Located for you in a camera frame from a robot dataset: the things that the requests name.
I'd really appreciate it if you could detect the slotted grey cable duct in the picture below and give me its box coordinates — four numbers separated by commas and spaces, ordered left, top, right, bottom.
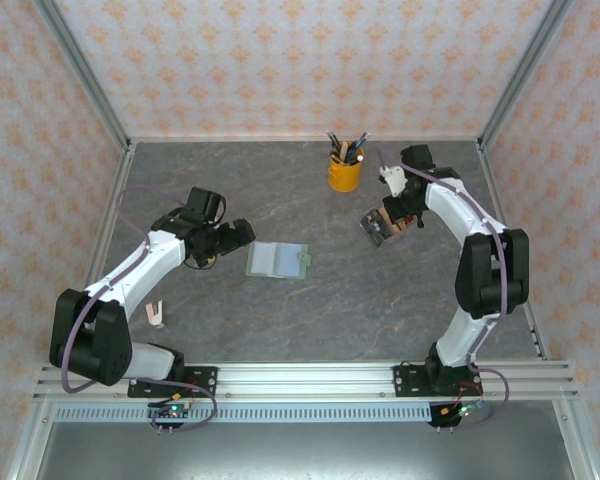
54, 404, 567, 425

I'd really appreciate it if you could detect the dark pen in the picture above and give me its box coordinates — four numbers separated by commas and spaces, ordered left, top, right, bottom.
325, 130, 344, 162

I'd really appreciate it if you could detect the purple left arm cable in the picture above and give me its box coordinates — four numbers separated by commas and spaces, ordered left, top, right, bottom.
59, 187, 217, 435

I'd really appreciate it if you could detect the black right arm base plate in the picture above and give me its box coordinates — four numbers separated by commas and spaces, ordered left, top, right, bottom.
392, 364, 484, 400

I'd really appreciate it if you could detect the yellow pen cup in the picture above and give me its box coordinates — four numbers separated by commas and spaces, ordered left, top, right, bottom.
327, 147, 365, 193

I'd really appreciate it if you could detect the aluminium corner post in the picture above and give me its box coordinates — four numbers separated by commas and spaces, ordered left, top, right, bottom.
33, 0, 134, 154
477, 0, 574, 151

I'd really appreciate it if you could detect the blue pen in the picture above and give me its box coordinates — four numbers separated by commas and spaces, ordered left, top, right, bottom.
350, 131, 371, 164

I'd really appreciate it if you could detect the aluminium side rail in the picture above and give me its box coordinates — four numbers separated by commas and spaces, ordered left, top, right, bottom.
57, 142, 137, 362
476, 142, 552, 362

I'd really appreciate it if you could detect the aluminium back rail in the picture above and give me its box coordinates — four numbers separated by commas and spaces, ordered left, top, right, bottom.
127, 134, 484, 146

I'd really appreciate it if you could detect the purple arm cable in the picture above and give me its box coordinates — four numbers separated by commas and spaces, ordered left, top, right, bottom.
59, 187, 217, 435
377, 147, 510, 431

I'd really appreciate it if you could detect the aluminium front rail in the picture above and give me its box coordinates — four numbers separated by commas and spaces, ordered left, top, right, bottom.
32, 362, 581, 402

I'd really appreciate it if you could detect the green card holder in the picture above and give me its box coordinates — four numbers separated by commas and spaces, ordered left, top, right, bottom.
244, 241, 314, 280

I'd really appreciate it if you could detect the grey metal shelf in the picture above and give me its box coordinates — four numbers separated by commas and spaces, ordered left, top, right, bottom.
34, 422, 569, 480

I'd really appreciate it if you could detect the wooden card box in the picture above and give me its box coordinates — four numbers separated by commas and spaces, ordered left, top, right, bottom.
358, 205, 417, 250

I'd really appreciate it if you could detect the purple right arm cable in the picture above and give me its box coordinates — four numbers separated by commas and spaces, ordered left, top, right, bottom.
377, 147, 510, 431

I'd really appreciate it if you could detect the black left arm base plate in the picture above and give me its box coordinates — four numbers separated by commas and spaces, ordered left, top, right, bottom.
127, 366, 220, 400

